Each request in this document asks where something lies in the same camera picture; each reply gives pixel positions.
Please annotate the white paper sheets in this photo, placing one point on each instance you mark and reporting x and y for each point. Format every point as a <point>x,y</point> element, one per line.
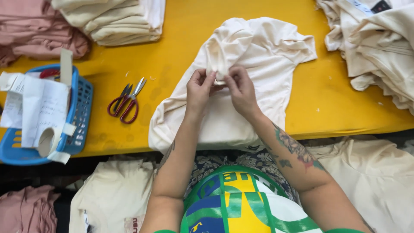
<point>35,106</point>

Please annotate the masking tape roll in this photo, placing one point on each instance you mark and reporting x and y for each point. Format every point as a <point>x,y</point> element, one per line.
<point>50,140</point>

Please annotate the cream t-shirt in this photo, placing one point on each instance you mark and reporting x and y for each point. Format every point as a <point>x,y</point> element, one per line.
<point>245,84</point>

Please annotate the stack of folded cream shirts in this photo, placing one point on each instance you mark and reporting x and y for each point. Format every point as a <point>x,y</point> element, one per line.
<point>119,19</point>

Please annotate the plain cream garment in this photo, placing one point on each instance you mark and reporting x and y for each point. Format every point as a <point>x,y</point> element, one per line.
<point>372,181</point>

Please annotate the cream shirt with red print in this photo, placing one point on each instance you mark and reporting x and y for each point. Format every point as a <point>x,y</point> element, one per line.
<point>113,197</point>

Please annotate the person's green yellow shirt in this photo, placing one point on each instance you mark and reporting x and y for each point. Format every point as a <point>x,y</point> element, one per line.
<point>239,204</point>

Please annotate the red object in basket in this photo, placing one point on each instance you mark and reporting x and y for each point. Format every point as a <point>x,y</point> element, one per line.
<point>49,73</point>

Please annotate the pile of pink garments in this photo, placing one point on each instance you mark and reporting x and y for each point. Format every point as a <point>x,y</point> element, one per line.
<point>35,32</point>

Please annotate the pink garment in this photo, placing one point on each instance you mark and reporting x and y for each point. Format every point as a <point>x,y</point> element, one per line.
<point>27,210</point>

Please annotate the cardboard strip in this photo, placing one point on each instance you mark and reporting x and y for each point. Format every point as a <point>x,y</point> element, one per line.
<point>66,67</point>

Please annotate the person's left hand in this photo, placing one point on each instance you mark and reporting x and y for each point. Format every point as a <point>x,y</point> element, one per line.
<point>197,92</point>

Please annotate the blue plastic basket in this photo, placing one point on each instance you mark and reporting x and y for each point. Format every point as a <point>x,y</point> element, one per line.
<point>79,113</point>

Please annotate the person's right hand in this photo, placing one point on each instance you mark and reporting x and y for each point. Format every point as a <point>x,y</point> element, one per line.
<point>242,92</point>

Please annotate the heap of cream shirts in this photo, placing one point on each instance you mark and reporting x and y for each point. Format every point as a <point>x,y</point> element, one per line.
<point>378,48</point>

